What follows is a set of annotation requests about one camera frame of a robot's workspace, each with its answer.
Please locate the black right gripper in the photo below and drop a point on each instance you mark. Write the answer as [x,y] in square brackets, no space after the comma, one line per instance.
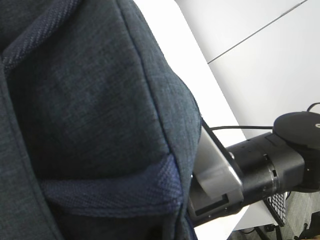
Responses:
[201,208]

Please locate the dark blue fabric lunch bag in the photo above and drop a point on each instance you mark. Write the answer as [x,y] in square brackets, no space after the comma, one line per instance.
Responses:
[98,135]

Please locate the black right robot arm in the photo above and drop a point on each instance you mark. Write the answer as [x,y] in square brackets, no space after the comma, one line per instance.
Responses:
[287,159]

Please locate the black keyboard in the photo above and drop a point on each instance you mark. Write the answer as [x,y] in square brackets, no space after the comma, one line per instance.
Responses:
[276,204]

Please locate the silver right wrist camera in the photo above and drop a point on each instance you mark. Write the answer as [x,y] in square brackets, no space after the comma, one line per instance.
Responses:
[216,171]

